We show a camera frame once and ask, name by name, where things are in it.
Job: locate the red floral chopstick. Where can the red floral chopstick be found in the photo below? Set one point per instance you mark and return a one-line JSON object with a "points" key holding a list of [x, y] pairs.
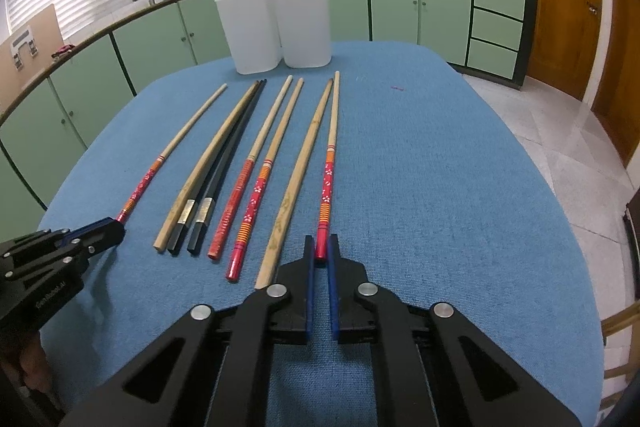
{"points": [[141, 187], [323, 229]]}

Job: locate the person's left hand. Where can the person's left hand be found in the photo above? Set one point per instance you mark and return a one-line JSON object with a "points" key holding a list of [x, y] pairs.
{"points": [[28, 369]]}

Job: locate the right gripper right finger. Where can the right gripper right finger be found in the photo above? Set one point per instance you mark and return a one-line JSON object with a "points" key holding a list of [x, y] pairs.
{"points": [[432, 367]]}

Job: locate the black chopstick silver band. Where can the black chopstick silver band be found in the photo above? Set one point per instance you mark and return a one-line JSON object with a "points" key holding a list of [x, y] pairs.
{"points": [[201, 200]]}

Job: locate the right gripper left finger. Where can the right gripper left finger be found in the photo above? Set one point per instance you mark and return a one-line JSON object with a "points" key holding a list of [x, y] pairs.
{"points": [[211, 367]]}

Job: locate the plain bamboo chopstick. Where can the plain bamboo chopstick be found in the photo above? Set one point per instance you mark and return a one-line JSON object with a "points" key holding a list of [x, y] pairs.
{"points": [[177, 206], [280, 226]]}

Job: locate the cardboard box on counter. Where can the cardboard box on counter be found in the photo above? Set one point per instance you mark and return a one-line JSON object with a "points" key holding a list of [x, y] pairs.
{"points": [[27, 53]]}

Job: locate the red white-flower chopstick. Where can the red white-flower chopstick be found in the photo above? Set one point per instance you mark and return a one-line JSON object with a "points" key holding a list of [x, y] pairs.
{"points": [[250, 214]]}

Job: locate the blue table mat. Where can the blue table mat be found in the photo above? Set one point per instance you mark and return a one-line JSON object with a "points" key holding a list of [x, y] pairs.
{"points": [[432, 193]]}

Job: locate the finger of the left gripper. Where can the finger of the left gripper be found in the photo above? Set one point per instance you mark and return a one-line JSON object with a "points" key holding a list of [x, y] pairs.
{"points": [[95, 238]]}

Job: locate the white double utensil holder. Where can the white double utensil holder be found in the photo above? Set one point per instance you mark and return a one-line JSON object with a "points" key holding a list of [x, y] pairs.
{"points": [[261, 34]]}

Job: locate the green lower kitchen cabinets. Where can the green lower kitchen cabinets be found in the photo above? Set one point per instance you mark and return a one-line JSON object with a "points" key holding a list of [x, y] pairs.
{"points": [[48, 124]]}

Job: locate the red patterned handle chopstick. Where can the red patterned handle chopstick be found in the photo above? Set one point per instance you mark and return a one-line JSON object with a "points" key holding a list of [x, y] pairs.
{"points": [[224, 225]]}

